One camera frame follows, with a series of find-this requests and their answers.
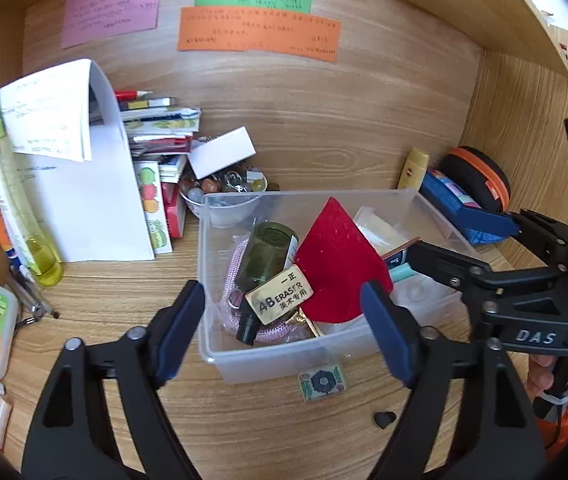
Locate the black case with orange zipper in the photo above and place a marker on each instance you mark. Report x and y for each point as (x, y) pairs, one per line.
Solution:
(479, 175)

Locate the yellow-green tall bottle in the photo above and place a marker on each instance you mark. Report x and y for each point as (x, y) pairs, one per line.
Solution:
(28, 230)

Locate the light blue tube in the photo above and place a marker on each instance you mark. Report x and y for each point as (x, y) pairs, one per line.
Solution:
(403, 270)

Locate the blue patchwork pouch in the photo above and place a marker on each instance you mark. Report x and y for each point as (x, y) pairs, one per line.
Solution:
(444, 197)

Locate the small black piece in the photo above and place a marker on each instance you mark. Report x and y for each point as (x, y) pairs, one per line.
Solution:
(385, 419)

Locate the white tube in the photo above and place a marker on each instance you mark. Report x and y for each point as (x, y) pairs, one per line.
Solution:
(1, 420)

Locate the fruit print box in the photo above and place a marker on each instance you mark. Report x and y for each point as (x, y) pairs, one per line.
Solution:
(153, 210)

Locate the clear plastic storage box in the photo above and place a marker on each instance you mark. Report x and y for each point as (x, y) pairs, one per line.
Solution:
(274, 365)

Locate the bowl of trinkets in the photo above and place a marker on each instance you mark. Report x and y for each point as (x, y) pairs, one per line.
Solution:
(213, 185)

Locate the pink paper note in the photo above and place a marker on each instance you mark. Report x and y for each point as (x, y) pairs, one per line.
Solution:
(111, 7)

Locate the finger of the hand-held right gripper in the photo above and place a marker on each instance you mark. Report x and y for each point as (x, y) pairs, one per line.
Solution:
(444, 262)
(544, 232)

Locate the small white box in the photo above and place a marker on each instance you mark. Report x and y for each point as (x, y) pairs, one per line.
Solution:
(223, 152)

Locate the wooden desktop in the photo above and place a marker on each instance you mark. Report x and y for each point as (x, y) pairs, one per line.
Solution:
(113, 290)

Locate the orange paper note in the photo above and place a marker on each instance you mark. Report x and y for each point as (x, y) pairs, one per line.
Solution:
(259, 35)

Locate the clear plastic packet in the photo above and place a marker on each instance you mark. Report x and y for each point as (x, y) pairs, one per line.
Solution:
(379, 227)

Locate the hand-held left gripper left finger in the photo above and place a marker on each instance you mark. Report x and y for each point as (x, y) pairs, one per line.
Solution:
(183, 320)

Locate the yellow tube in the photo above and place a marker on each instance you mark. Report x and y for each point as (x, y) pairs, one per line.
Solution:
(413, 170)

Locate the beige eraser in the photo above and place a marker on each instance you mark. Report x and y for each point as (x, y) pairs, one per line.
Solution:
(279, 295)

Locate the pink coiled band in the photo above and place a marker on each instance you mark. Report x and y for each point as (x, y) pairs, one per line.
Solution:
(236, 280)

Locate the green glass bottle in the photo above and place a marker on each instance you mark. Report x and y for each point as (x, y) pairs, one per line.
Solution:
(266, 255)

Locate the person's right hand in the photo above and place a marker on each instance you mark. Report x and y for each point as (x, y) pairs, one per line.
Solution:
(540, 375)

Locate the metal drawing compass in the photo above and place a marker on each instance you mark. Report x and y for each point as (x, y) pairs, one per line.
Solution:
(33, 300)

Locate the small patterned card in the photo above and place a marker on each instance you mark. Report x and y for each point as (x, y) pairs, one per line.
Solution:
(323, 382)

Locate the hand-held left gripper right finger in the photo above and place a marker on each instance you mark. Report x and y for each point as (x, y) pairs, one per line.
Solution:
(384, 330)

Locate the red book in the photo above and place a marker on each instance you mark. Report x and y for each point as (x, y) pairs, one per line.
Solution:
(176, 205)

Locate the green paper note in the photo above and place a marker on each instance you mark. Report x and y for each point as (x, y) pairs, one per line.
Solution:
(254, 0)

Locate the white folded paper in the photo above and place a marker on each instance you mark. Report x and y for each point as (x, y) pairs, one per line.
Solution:
(98, 195)

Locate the stack of books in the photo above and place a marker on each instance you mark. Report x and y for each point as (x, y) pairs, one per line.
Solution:
(158, 125)

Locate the red velvet pouch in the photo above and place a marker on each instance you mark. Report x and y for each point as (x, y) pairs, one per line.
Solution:
(341, 260)

